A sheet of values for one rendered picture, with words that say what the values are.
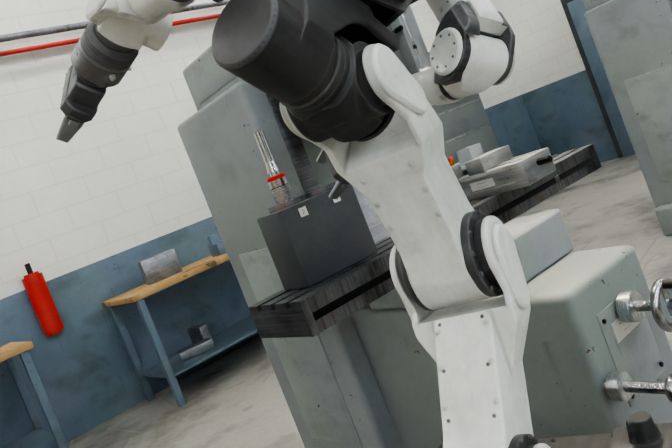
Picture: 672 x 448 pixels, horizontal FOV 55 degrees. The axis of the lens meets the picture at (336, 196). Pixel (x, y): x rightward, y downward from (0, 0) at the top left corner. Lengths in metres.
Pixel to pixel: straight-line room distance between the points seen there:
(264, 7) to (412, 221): 0.41
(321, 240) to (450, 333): 0.53
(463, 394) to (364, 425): 1.11
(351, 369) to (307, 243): 0.66
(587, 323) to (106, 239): 4.70
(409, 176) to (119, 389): 4.91
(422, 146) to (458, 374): 0.36
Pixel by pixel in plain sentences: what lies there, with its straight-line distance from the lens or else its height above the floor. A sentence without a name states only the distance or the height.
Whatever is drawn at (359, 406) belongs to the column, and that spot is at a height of 0.50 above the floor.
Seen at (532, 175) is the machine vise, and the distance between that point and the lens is 1.82.
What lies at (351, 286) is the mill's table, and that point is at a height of 0.96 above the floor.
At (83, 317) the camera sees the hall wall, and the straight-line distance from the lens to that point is 5.65.
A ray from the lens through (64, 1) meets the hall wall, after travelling 6.28.
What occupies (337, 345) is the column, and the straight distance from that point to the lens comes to 2.05.
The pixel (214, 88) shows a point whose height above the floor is 1.62.
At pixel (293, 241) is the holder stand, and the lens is 1.49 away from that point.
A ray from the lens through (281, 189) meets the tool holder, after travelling 1.54.
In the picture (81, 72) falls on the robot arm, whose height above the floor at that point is 1.51.
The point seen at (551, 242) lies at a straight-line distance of 1.76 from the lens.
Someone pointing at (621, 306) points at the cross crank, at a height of 0.70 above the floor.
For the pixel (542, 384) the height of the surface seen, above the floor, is 0.57.
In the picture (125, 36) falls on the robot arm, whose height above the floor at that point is 1.53.
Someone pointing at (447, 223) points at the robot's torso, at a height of 1.07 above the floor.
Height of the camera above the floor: 1.22
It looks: 2 degrees down
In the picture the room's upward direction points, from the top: 21 degrees counter-clockwise
